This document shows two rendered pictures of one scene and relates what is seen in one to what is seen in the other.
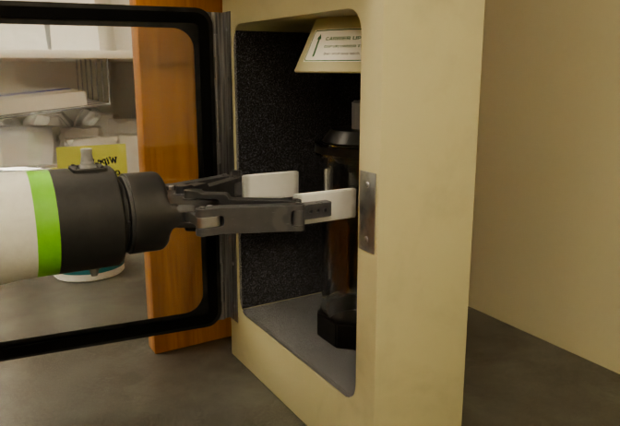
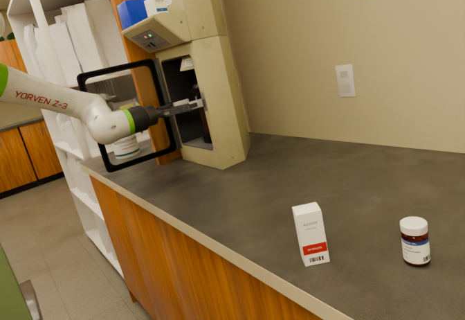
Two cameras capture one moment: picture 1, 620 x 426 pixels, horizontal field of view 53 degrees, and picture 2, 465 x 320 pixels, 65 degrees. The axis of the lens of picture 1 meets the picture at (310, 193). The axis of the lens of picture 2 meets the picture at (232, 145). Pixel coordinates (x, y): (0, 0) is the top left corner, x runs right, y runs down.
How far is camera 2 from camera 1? 78 cm
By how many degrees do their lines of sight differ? 3
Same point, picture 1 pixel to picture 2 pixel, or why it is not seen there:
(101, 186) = (140, 109)
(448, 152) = (221, 83)
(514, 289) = (268, 122)
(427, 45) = (207, 59)
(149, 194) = (151, 109)
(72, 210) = (135, 116)
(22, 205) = (124, 117)
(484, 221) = (255, 104)
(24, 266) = (127, 131)
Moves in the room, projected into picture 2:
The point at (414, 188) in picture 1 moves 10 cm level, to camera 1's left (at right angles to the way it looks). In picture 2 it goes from (214, 93) to (186, 100)
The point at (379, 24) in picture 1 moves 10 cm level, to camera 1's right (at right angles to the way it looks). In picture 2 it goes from (195, 57) to (223, 50)
